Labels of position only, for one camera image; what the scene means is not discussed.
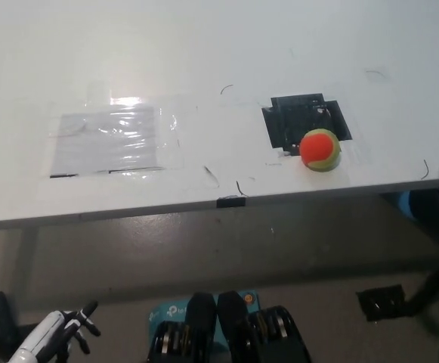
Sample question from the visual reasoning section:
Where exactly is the teal router box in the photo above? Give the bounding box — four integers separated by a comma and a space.
148, 290, 261, 346

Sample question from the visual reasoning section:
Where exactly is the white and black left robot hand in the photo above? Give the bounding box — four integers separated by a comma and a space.
11, 299, 102, 363

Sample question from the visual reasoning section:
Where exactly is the clear plastic sheet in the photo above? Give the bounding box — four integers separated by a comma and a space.
48, 105, 160, 178

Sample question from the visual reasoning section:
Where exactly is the orange and green tennis ball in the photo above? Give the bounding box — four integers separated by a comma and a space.
298, 128, 342, 173

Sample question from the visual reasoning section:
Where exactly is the clear plastic film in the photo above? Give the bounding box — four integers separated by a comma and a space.
37, 94, 187, 183

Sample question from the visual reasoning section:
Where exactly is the blue object under table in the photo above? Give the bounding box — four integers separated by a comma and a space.
395, 191, 415, 219

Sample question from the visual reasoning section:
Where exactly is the black tape square patch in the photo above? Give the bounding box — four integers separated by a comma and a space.
261, 92, 353, 157

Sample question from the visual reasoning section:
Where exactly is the small black tape strip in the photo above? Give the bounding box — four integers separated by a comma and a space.
216, 196, 247, 209

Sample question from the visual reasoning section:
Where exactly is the black tape patch on floor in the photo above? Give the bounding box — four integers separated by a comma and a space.
355, 284, 410, 323

